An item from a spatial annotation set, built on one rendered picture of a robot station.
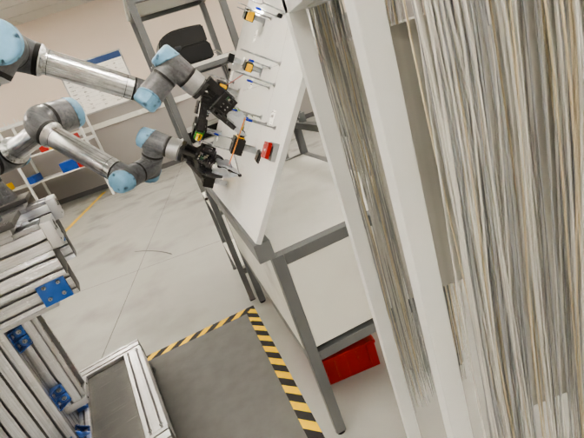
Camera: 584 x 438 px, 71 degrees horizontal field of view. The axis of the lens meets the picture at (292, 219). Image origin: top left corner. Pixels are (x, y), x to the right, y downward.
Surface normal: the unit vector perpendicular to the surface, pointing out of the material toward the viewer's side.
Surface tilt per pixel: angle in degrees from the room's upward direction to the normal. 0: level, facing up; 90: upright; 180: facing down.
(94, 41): 90
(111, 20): 90
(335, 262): 90
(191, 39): 90
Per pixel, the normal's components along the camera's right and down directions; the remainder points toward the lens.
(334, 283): 0.33, 0.26
